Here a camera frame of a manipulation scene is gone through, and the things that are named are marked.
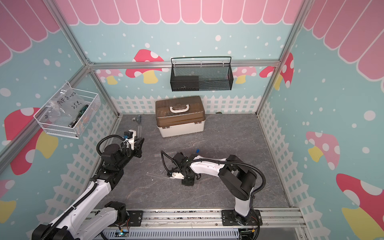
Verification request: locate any clear test tube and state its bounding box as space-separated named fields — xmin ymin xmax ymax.
xmin=154 ymin=152 xmax=177 ymax=158
xmin=146 ymin=173 xmax=171 ymax=180

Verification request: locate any clear test tube lowest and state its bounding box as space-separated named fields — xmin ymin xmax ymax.
xmin=137 ymin=125 xmax=142 ymax=140

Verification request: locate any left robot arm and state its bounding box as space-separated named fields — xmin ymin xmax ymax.
xmin=32 ymin=130 xmax=144 ymax=240

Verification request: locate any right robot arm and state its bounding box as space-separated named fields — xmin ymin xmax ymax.
xmin=162 ymin=153 xmax=266 ymax=226

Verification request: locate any small grey metal clamp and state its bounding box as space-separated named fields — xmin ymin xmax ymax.
xmin=132 ymin=115 xmax=142 ymax=125

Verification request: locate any brown lid storage box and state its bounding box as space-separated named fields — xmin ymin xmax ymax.
xmin=155 ymin=96 xmax=206 ymax=138

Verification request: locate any clear plastic zip bag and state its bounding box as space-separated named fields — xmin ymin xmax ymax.
xmin=44 ymin=83 xmax=89 ymax=127

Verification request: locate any small green circuit board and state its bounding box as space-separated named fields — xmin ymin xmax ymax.
xmin=115 ymin=230 xmax=130 ymax=238

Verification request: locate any black box in basket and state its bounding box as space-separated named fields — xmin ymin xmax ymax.
xmin=170 ymin=76 xmax=200 ymax=92

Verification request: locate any white wire wall basket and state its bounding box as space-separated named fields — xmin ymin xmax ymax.
xmin=34 ymin=82 xmax=101 ymax=139

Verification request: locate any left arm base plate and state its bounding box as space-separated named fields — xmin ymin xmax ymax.
xmin=115 ymin=210 xmax=144 ymax=227

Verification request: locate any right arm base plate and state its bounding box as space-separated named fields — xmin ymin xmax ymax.
xmin=221 ymin=209 xmax=263 ymax=227

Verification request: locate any black mesh wall basket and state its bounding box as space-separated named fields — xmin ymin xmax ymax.
xmin=170 ymin=56 xmax=234 ymax=91

